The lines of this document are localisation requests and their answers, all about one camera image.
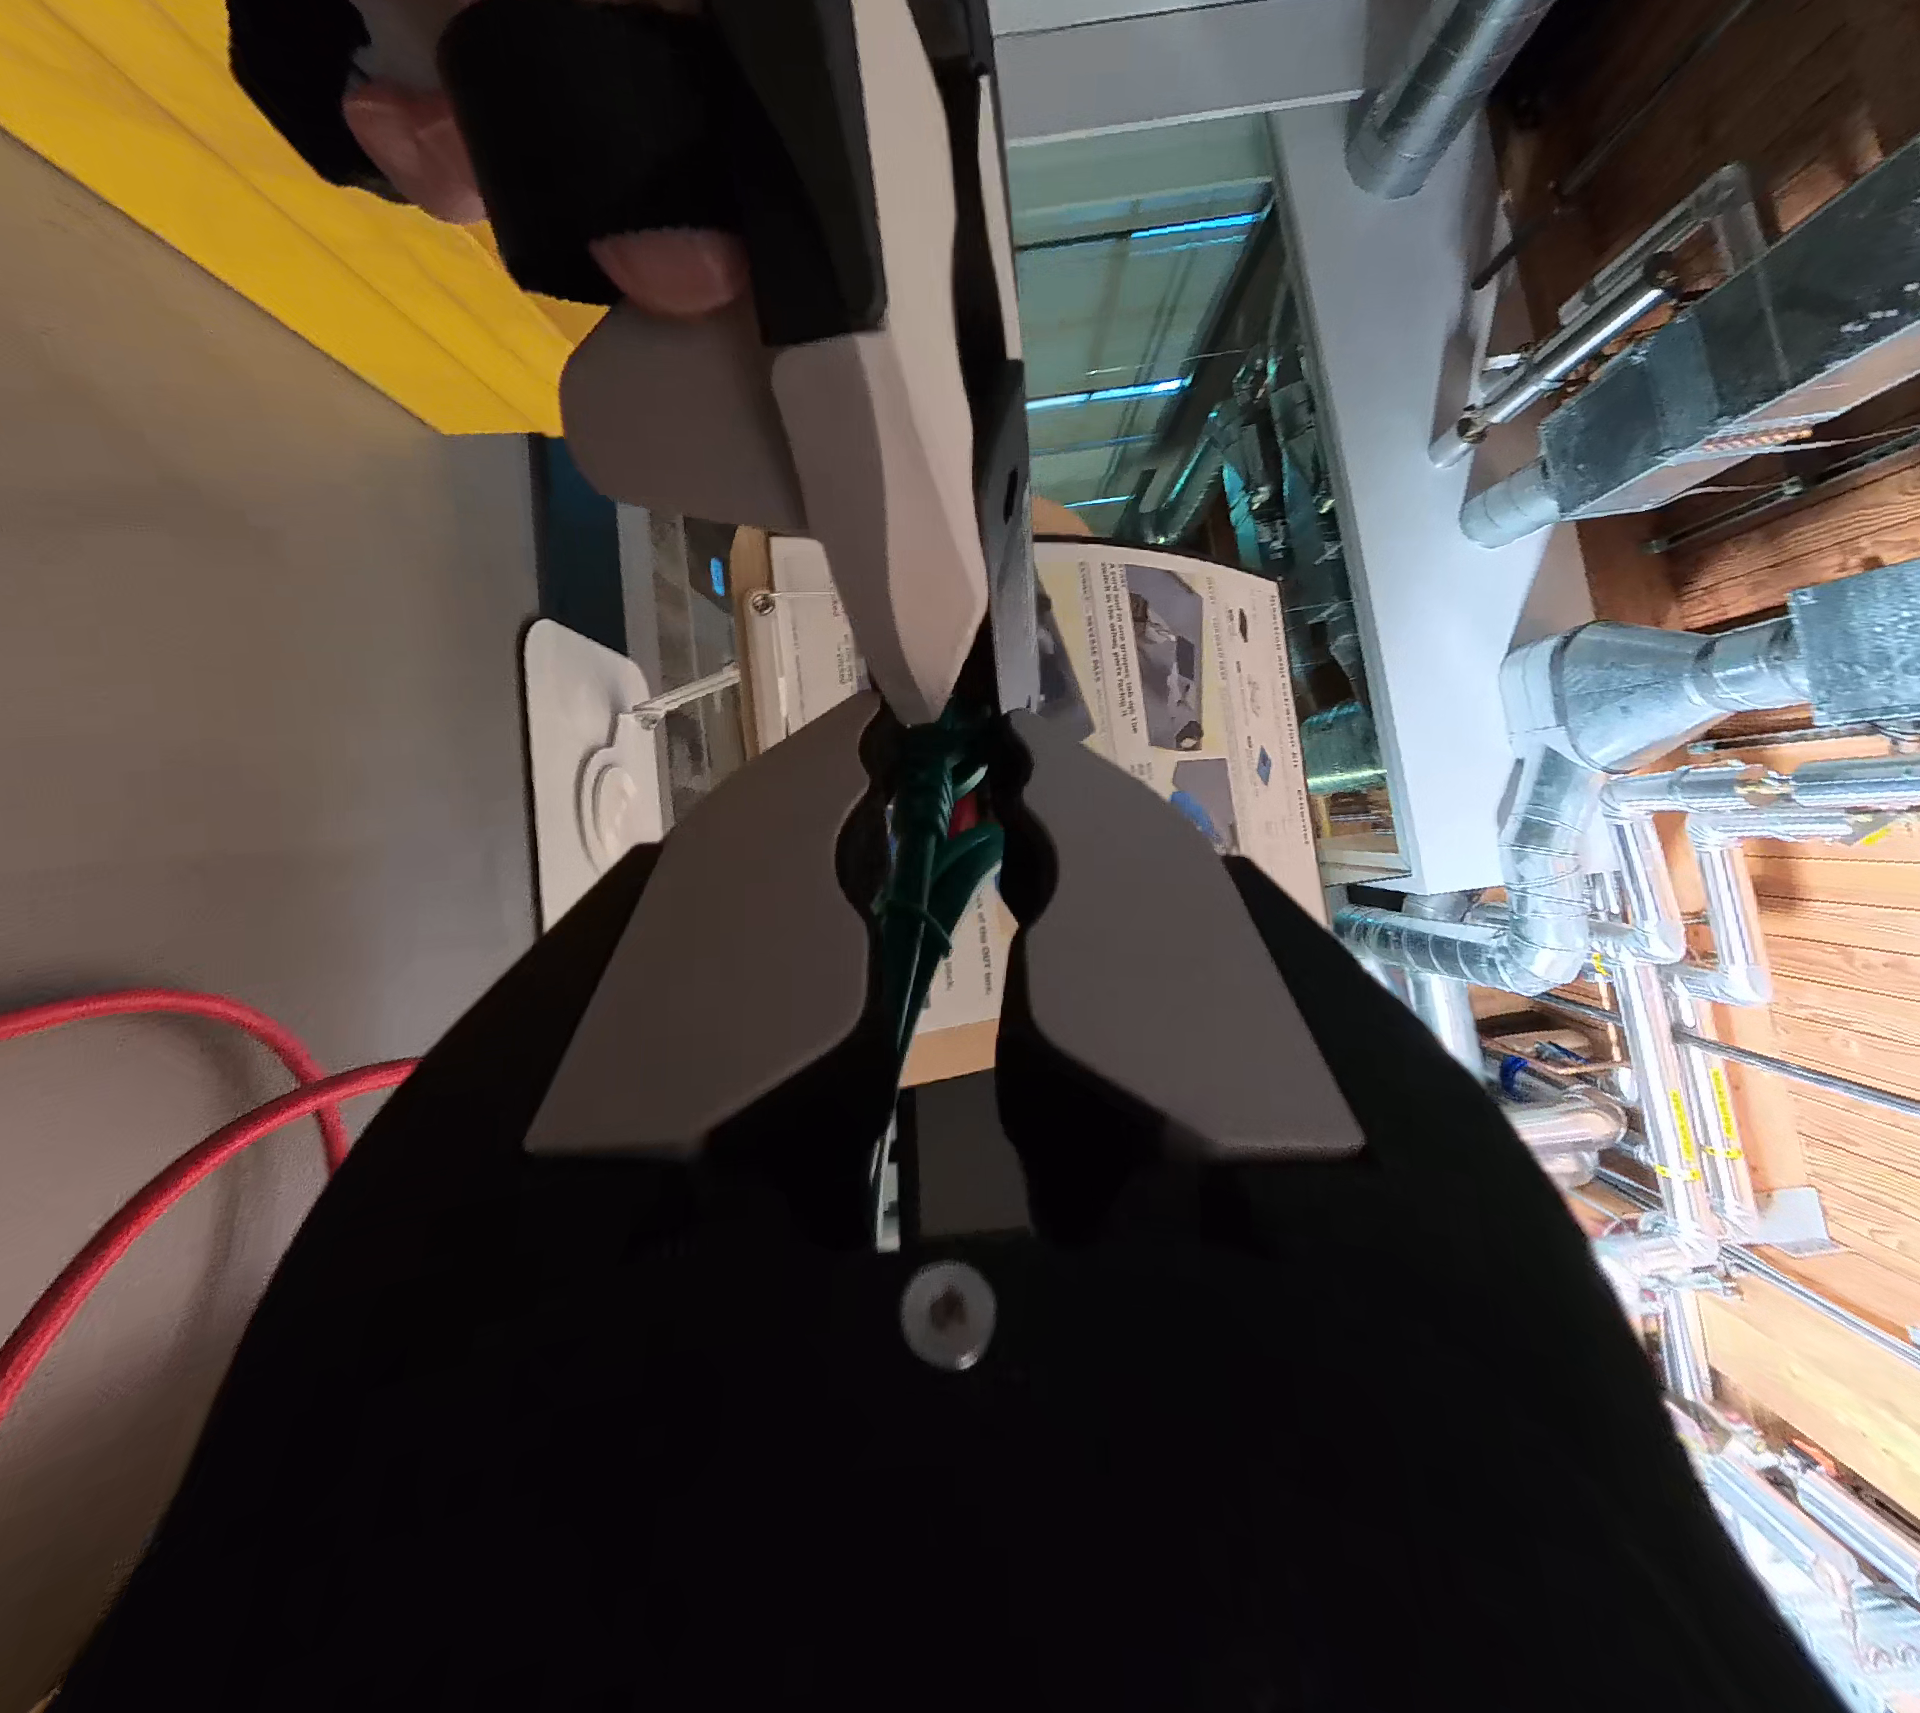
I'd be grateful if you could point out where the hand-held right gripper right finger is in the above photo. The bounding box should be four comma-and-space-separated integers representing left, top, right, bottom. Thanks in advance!
994, 709, 1374, 1168

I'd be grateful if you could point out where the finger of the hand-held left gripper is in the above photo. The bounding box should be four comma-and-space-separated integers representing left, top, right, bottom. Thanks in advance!
966, 77, 1046, 710
772, 0, 998, 725

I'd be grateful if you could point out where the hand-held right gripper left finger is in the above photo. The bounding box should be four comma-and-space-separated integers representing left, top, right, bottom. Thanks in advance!
521, 702, 903, 1168

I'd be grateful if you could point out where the green ethernet cable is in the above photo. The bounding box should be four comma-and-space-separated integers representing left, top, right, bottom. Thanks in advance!
870, 709, 1009, 995

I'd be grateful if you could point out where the red ethernet cable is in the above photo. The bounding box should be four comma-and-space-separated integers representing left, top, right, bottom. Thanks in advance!
0, 988, 422, 1431

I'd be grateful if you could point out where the yellow plastic bin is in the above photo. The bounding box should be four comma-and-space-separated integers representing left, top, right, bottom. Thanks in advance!
0, 0, 619, 439

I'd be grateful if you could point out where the printed instruction sheet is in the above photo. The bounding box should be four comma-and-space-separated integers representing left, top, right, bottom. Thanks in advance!
736, 527, 1323, 1025

